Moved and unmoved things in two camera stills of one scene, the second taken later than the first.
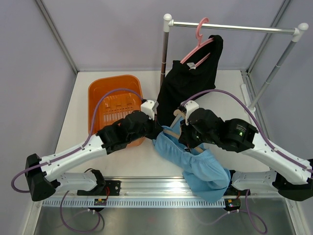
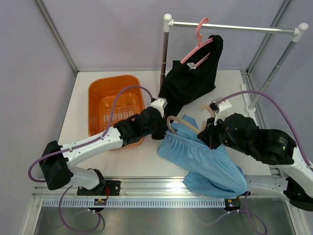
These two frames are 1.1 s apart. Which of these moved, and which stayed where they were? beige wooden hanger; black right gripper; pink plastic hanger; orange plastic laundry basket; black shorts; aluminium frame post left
Moved: beige wooden hanger; black right gripper
Stayed: aluminium frame post left; pink plastic hanger; orange plastic laundry basket; black shorts
